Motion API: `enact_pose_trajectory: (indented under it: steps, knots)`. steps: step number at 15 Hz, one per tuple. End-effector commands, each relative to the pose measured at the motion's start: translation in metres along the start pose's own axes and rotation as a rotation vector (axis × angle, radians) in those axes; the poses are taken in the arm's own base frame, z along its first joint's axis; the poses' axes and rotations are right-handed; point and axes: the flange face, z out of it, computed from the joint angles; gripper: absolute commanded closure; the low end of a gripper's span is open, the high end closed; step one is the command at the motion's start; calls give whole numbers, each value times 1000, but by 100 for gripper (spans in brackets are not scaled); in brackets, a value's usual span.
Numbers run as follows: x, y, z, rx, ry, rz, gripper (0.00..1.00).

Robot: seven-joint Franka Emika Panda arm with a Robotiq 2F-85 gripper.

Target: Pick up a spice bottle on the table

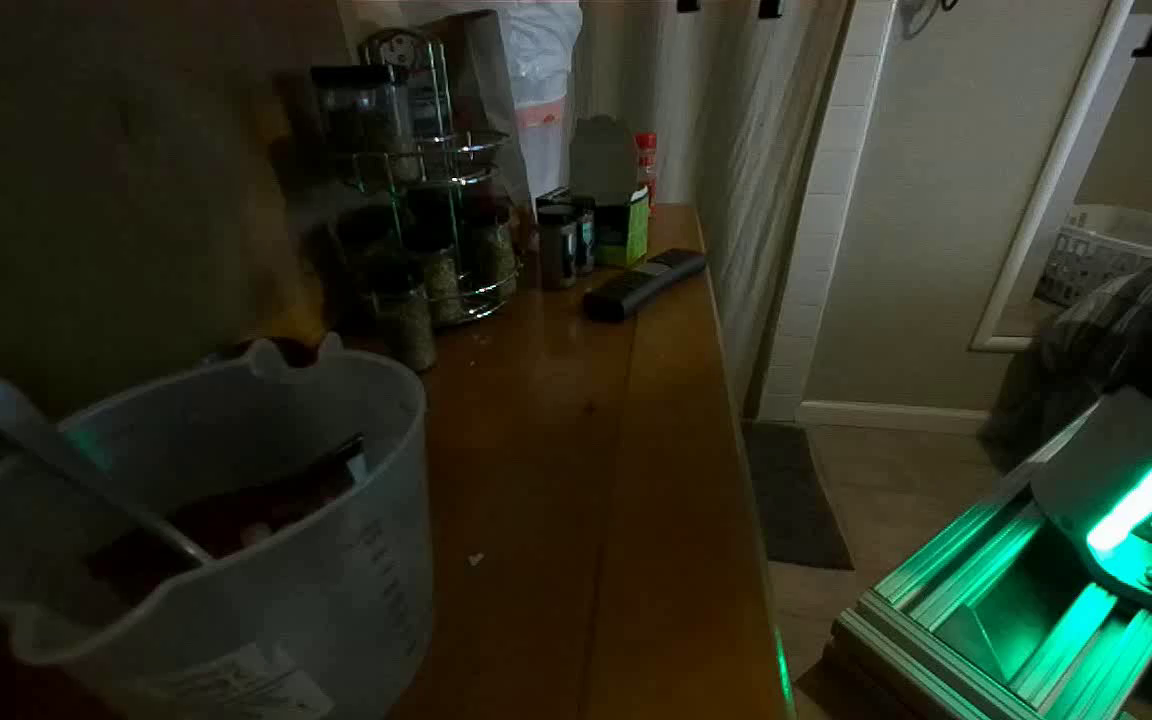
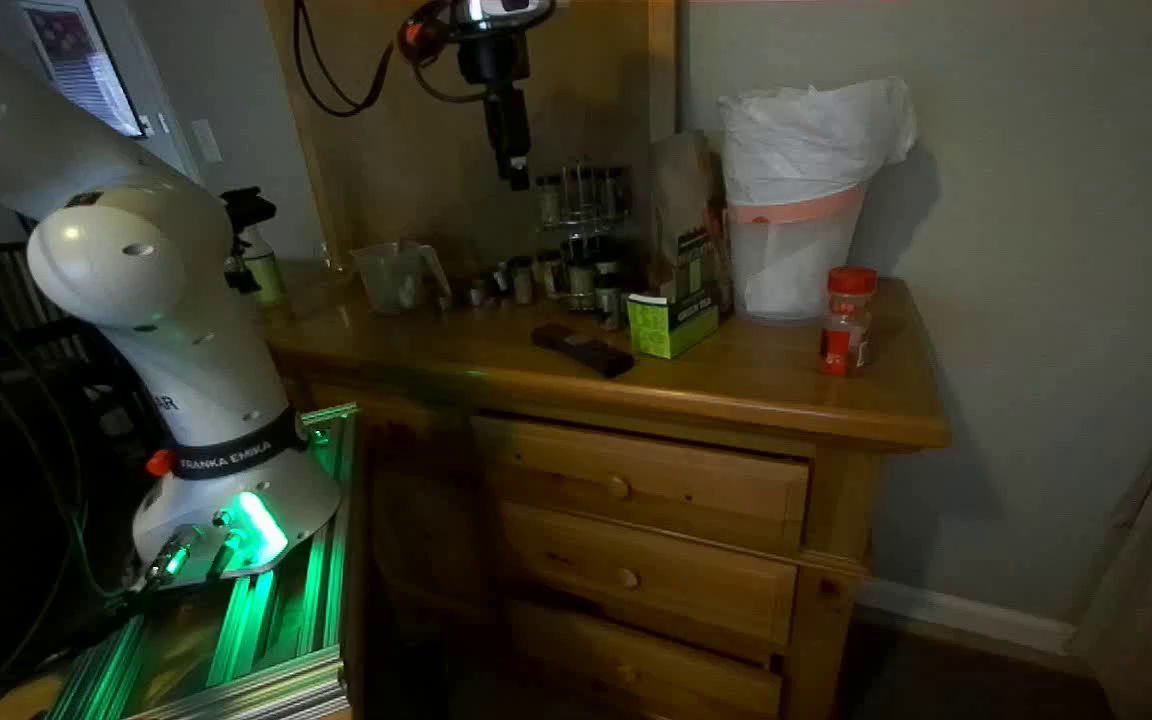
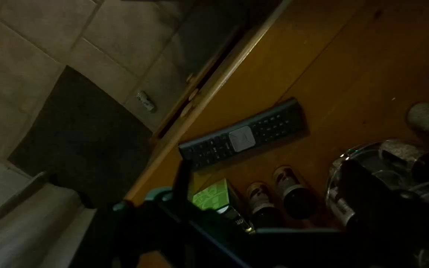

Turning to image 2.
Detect black remote control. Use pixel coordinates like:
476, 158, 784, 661
528, 321, 640, 381

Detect wooden dresser drawer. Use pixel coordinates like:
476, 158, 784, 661
491, 499, 799, 655
468, 411, 817, 557
501, 596, 789, 720

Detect white framed picture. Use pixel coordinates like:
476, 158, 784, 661
14, 0, 157, 146

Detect aluminium profile robot base frame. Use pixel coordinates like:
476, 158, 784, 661
40, 402, 360, 720

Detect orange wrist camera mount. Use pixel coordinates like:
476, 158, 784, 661
396, 3, 461, 63

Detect wooden dresser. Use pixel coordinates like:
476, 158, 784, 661
260, 271, 953, 720

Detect brown paper bag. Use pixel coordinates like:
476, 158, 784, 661
648, 127, 728, 271

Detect white light switch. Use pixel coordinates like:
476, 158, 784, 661
190, 115, 230, 167

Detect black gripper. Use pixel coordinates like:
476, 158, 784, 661
458, 29, 535, 193

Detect wire spice rack with jars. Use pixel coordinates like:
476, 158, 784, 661
534, 159, 640, 271

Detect thick black cable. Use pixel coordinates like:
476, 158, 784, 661
285, 0, 401, 122
407, 36, 487, 108

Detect wooden backboard panel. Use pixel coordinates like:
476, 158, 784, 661
260, 0, 681, 276

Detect green cardboard box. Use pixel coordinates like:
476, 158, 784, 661
626, 212, 728, 365

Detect bin with white bag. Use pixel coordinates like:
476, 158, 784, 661
718, 77, 925, 325

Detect black trigger spray bottle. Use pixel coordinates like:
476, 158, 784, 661
222, 184, 292, 311

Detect clear plastic measuring cup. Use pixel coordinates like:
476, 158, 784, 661
351, 235, 458, 321

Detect dark spice jar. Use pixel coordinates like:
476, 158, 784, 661
597, 245, 634, 333
564, 235, 606, 321

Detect white baseboard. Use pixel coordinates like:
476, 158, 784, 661
854, 573, 1089, 672

